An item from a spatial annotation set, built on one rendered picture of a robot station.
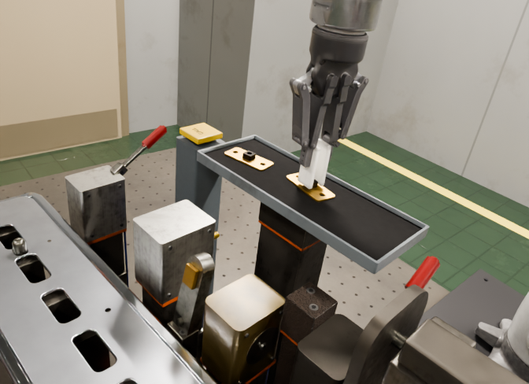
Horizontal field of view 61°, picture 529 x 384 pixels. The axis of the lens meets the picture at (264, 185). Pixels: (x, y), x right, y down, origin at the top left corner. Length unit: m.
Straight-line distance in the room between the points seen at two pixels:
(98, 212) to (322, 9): 0.56
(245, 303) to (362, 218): 0.21
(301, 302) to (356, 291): 0.67
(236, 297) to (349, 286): 0.68
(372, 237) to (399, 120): 3.45
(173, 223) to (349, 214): 0.26
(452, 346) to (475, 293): 0.82
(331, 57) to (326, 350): 0.37
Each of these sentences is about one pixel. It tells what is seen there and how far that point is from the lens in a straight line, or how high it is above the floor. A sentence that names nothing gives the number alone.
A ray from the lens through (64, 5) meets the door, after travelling 3.22.
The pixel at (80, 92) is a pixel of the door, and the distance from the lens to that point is 3.38.
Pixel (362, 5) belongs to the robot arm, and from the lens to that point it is 0.59.
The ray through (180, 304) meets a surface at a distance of 0.68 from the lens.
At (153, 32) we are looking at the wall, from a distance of 3.55.
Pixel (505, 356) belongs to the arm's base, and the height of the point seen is 0.79.
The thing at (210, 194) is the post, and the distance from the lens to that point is 0.91.
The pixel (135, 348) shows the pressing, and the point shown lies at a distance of 0.67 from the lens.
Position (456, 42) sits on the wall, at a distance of 3.76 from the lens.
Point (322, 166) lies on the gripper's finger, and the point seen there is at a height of 1.20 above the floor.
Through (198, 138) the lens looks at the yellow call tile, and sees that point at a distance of 0.84.
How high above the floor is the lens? 1.51
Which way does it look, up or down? 30 degrees down
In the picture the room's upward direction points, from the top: 8 degrees clockwise
